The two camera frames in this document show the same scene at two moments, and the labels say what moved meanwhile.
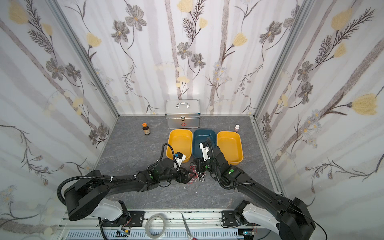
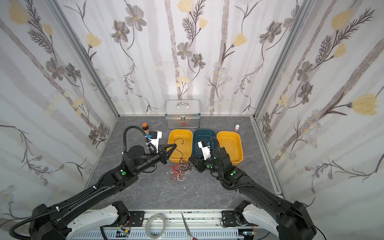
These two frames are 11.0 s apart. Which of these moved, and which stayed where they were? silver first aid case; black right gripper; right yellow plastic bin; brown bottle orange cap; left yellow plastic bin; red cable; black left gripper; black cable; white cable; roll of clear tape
Moved: red cable; black left gripper; black cable; white cable
Stayed: silver first aid case; brown bottle orange cap; right yellow plastic bin; black right gripper; left yellow plastic bin; roll of clear tape
